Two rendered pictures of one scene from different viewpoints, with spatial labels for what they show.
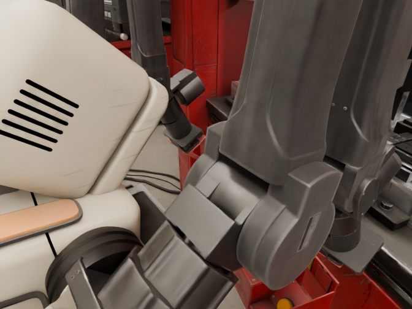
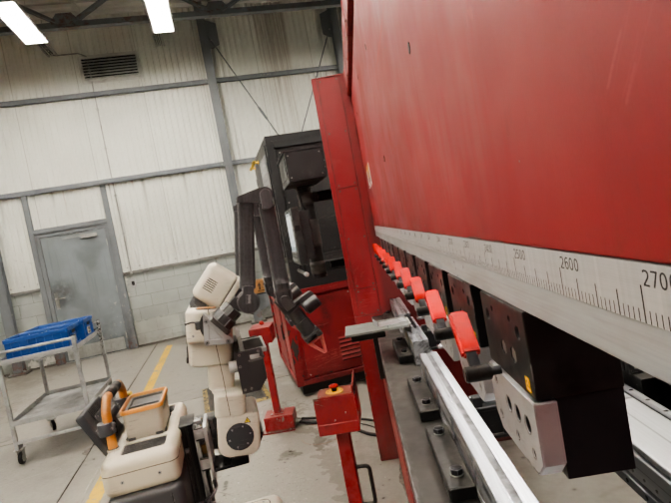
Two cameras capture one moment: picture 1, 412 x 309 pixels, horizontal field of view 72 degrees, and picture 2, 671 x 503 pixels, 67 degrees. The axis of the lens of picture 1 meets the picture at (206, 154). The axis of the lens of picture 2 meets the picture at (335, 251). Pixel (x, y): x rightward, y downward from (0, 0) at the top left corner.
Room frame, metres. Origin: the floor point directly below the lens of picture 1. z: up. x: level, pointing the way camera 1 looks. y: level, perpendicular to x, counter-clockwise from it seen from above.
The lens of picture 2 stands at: (-1.32, -1.10, 1.45)
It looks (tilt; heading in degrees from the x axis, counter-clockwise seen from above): 3 degrees down; 24
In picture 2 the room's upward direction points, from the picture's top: 10 degrees counter-clockwise
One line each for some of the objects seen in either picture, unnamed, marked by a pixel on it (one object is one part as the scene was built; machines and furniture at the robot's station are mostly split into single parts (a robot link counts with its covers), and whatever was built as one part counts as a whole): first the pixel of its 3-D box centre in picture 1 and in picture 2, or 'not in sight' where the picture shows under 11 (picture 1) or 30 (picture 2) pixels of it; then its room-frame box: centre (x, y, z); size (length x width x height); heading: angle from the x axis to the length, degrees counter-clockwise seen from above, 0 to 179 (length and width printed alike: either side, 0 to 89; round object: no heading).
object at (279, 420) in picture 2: not in sight; (270, 374); (1.85, 1.07, 0.41); 0.25 x 0.20 x 0.83; 112
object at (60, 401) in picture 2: not in sight; (62, 385); (1.67, 3.15, 0.47); 0.90 x 0.66 x 0.95; 37
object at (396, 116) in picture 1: (382, 103); not in sight; (0.70, -0.46, 1.13); 0.10 x 0.02 x 0.10; 22
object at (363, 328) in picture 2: not in sight; (375, 326); (0.64, -0.32, 1.00); 0.26 x 0.18 x 0.01; 112
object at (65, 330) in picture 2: not in sight; (43, 340); (1.53, 3.06, 0.92); 0.50 x 0.36 x 0.18; 127
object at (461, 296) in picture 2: not in sight; (493, 328); (-0.57, -0.98, 1.26); 0.15 x 0.09 x 0.17; 22
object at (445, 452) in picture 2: not in sight; (448, 458); (-0.25, -0.79, 0.89); 0.30 x 0.05 x 0.03; 22
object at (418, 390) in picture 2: not in sight; (422, 396); (0.12, -0.64, 0.89); 0.30 x 0.05 x 0.03; 22
